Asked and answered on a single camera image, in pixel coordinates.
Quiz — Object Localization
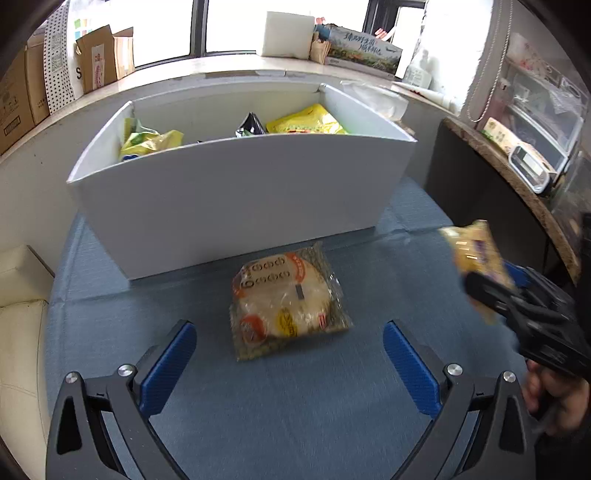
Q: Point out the white paper bag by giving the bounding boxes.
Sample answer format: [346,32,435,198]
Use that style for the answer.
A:
[69,0,97,97]

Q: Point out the person's right forearm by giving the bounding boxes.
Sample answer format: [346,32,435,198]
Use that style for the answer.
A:
[538,383,591,480]

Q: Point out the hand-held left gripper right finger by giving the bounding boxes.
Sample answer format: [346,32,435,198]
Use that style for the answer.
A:
[382,319,539,480]

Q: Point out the tall brown cardboard box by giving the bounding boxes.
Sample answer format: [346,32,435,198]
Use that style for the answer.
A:
[0,46,36,155]
[25,34,51,125]

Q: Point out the polka dot paper bag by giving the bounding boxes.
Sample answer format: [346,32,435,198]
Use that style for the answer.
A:
[44,7,77,114]

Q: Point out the green and beige tissue pack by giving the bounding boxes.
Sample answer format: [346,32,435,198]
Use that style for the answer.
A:
[482,117,519,155]

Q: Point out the long printed landscape box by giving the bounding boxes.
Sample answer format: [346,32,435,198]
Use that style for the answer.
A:
[323,25,403,77]

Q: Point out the white storage box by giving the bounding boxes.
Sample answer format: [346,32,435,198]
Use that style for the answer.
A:
[66,83,419,281]

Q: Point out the white plastic bottle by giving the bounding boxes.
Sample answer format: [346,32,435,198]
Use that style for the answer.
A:
[404,48,435,89]

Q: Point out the open cardboard box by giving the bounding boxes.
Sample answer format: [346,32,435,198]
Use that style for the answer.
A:
[75,25,136,95]

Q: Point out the white square box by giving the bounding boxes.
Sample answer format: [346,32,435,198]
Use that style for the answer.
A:
[256,11,316,59]

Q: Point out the beaded curtain chain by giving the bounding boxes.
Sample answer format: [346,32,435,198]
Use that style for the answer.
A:
[466,0,514,123]

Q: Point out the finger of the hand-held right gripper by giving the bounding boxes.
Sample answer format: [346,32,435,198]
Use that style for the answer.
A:
[464,271,528,320]
[502,261,533,290]

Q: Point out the yellow purple snack packet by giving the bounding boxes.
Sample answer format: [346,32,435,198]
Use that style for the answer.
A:
[438,220,517,324]

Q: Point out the blue tablecloth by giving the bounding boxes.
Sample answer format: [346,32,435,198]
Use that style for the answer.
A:
[44,178,555,480]

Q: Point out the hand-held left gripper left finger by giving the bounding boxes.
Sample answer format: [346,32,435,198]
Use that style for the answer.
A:
[45,319,198,480]

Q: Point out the black snack packet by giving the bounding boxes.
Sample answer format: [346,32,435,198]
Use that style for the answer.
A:
[235,112,267,138]

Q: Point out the person's right hand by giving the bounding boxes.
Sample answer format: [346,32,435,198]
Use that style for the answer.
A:
[523,360,579,435]

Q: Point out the marble counter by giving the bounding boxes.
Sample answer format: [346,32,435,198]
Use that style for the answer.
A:
[443,117,583,284]

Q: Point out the round cake packet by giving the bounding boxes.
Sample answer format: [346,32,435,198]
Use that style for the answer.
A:
[229,242,354,362]

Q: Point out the clear plastic drawer unit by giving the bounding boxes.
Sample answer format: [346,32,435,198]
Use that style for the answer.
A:
[501,32,591,185]

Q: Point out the green seaweed snack packet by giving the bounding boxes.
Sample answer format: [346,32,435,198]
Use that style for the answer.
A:
[119,117,184,162]

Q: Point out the white tube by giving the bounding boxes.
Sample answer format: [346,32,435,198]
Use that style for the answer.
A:
[394,82,455,109]

